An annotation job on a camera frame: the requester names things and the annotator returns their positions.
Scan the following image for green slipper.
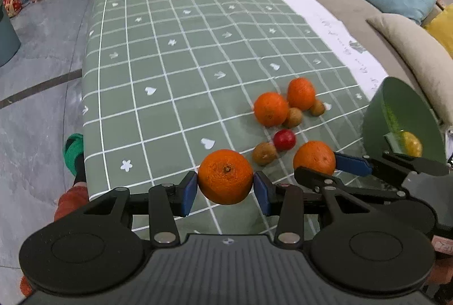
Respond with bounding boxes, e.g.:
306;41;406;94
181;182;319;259
63;133;85;175

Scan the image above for green colander bowl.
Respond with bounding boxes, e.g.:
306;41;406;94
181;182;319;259
362;76;445;164

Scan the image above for small red fruit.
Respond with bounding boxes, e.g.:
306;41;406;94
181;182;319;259
273;129;296;152

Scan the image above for beige pillow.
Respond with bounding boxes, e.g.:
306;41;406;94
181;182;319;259
366;13;453;119

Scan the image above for grey plant pot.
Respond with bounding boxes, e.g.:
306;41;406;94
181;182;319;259
0;2;22;68

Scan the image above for red gift bag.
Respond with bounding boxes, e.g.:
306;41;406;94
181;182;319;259
3;0;23;19

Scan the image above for yellow pillow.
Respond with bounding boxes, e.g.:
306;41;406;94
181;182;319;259
424;4;453;57

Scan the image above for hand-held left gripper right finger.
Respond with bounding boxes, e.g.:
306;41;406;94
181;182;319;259
254;171;368;245

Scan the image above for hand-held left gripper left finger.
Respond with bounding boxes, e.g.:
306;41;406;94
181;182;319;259
83;170;198;245

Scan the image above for yellow lemon in bowl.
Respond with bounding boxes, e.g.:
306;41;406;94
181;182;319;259
399;131;423;157

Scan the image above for orange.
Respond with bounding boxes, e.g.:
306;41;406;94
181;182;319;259
197;149;254;205
293;141;336;176
254;92;290;127
286;77;316;112

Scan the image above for person's orange trouser leg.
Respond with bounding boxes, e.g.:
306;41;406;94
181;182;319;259
54;185;89;221

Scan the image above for white leaf-print cloth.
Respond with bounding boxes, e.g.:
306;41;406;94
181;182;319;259
226;0;390;101

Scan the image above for green checked tablecloth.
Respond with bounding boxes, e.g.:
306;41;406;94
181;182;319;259
81;0;387;242

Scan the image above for green cucumber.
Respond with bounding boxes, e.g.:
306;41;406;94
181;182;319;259
384;103;404;152

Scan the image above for small brown fruit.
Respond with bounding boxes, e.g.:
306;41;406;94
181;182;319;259
283;107;304;129
309;99;326;117
251;143;277;166

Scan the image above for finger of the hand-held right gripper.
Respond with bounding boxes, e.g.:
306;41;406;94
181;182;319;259
295;166;408;202
334;152;450;186

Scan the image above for person's right forearm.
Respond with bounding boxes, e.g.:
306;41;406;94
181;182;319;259
426;232;453;305

